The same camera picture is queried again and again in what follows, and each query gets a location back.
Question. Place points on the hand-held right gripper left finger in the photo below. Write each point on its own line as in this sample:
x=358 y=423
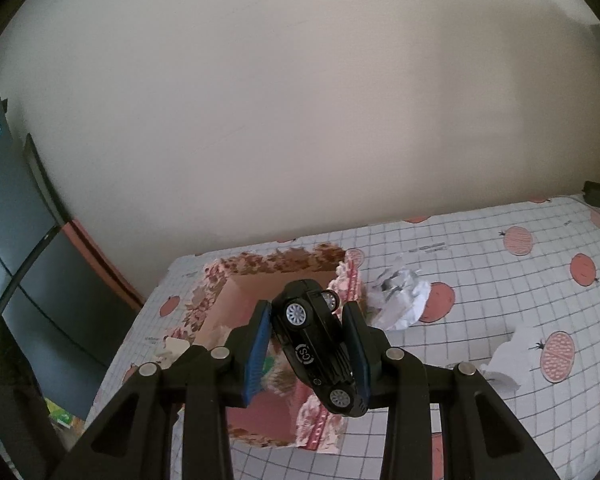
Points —
x=257 y=355

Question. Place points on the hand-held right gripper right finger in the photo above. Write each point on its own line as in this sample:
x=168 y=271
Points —
x=362 y=360

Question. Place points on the black toy car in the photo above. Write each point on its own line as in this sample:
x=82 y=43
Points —
x=310 y=345

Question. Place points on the floral pink cardboard box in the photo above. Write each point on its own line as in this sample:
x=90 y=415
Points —
x=247 y=290

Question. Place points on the checked cloth covered desktop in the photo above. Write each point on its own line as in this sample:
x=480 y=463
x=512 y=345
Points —
x=480 y=285

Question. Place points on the green packet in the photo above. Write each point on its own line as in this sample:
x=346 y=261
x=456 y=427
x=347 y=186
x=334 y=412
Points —
x=60 y=414

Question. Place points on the crumpled grey paper ball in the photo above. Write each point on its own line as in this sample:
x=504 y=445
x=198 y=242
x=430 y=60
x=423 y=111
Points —
x=400 y=300

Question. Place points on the small white box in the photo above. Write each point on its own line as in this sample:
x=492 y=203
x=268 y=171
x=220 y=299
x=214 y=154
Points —
x=172 y=351

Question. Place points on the white torn paper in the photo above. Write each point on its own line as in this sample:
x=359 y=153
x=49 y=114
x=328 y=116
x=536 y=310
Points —
x=510 y=360

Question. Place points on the pink board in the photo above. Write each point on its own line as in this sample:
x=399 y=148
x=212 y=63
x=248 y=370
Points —
x=105 y=260

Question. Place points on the black power adapter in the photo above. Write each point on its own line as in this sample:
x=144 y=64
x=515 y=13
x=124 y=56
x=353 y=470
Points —
x=597 y=193

